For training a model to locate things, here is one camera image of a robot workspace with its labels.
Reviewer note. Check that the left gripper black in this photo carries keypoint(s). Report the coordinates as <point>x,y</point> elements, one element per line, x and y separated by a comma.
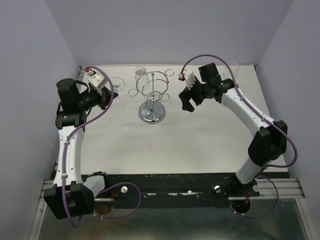
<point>105,98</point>

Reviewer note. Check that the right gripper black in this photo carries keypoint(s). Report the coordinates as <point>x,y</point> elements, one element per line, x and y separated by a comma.
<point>186,94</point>

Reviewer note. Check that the chrome wine glass rack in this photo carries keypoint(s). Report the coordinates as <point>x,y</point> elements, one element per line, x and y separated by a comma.
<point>152,111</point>

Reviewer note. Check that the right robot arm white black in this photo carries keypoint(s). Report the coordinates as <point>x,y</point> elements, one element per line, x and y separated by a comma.
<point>269,141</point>

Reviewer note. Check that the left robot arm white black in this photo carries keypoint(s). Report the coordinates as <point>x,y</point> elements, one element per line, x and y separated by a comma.
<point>71,194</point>

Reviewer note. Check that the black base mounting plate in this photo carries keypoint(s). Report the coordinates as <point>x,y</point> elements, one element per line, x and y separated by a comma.
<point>175,190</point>

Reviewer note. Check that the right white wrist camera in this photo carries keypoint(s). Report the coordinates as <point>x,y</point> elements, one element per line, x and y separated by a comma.
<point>188,77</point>

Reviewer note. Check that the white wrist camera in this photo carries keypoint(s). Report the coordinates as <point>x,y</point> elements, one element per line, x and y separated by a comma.
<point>188,77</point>
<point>95,79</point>

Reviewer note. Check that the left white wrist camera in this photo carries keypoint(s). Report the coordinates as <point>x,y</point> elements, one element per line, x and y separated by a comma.
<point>95,79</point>

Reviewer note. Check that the aluminium rail frame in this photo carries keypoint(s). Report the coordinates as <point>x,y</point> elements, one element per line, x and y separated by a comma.
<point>279,187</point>

